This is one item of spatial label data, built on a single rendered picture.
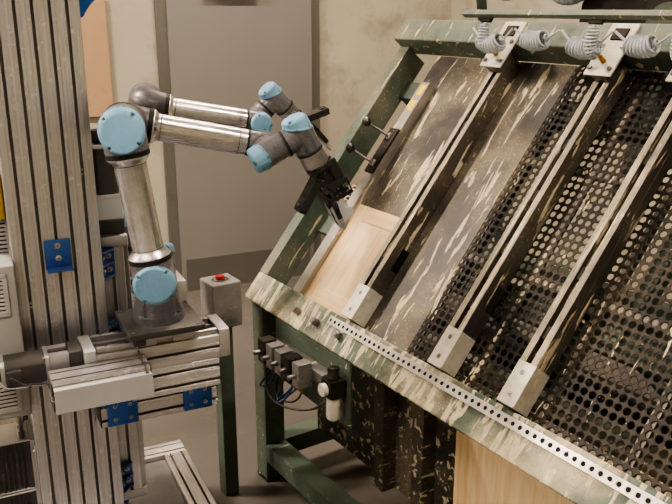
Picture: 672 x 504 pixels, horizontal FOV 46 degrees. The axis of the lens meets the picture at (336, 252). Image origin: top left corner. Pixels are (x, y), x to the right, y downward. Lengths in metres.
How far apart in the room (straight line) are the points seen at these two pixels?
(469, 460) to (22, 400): 1.39
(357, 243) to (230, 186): 2.80
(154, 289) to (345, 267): 0.92
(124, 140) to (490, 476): 1.49
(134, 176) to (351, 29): 3.94
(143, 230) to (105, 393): 0.46
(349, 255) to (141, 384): 0.99
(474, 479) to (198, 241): 3.43
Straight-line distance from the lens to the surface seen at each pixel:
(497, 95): 2.89
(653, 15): 2.40
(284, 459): 3.34
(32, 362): 2.40
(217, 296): 3.04
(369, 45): 6.00
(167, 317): 2.38
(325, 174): 2.24
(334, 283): 2.91
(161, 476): 3.25
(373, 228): 2.92
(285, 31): 5.67
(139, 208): 2.17
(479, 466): 2.66
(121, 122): 2.11
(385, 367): 2.51
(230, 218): 5.70
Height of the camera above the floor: 1.92
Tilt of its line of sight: 17 degrees down
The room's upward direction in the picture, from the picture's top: straight up
